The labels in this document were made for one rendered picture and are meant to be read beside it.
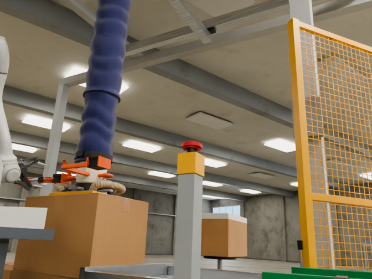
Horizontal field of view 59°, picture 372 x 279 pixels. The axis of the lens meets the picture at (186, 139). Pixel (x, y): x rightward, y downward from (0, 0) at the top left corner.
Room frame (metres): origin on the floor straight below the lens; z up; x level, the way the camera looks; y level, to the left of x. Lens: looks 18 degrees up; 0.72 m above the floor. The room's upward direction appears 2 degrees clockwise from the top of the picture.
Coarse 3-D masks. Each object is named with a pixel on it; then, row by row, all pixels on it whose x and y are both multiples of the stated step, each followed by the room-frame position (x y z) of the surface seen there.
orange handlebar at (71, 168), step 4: (64, 164) 1.69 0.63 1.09; (68, 164) 1.68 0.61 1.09; (72, 164) 1.66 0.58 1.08; (76, 164) 1.65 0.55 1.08; (80, 164) 1.63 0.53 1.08; (84, 164) 1.62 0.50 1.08; (64, 168) 1.70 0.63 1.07; (68, 168) 1.69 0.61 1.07; (72, 168) 1.76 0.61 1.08; (76, 172) 1.79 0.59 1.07; (80, 172) 1.82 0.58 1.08; (84, 172) 1.84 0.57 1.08; (88, 172) 1.87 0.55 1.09; (68, 176) 2.02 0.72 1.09; (72, 176) 2.00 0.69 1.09; (100, 176) 1.89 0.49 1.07; (104, 176) 1.88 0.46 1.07; (108, 176) 1.87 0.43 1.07; (112, 176) 1.89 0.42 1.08; (44, 180) 2.13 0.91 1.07; (48, 180) 2.11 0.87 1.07; (72, 180) 2.07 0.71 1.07
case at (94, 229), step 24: (48, 216) 1.83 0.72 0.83; (72, 216) 1.72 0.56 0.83; (96, 216) 1.63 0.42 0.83; (120, 216) 1.77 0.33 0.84; (144, 216) 1.94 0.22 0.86; (24, 240) 1.92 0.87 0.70; (48, 240) 1.81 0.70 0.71; (72, 240) 1.71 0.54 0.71; (96, 240) 1.65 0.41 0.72; (120, 240) 1.79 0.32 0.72; (144, 240) 1.96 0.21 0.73; (24, 264) 1.90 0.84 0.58; (48, 264) 1.79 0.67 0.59; (72, 264) 1.70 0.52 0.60; (96, 264) 1.66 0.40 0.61; (120, 264) 1.80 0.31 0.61
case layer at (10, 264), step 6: (6, 264) 2.33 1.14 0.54; (12, 264) 2.35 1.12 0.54; (6, 270) 1.95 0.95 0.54; (12, 270) 1.94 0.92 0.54; (6, 276) 1.95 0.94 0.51; (12, 276) 1.92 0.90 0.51; (18, 276) 1.90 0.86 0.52; (24, 276) 1.87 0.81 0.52; (30, 276) 1.85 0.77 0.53; (36, 276) 1.83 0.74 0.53; (42, 276) 1.80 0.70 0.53; (48, 276) 1.78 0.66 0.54; (54, 276) 1.76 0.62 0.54; (60, 276) 1.74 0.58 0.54
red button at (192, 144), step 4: (184, 144) 1.03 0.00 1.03; (188, 144) 1.02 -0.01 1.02; (192, 144) 1.02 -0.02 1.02; (196, 144) 1.02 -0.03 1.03; (200, 144) 1.03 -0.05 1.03; (184, 148) 1.04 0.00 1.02; (188, 148) 1.04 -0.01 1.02; (192, 148) 1.03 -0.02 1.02; (196, 148) 1.04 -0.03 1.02; (200, 148) 1.06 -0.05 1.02
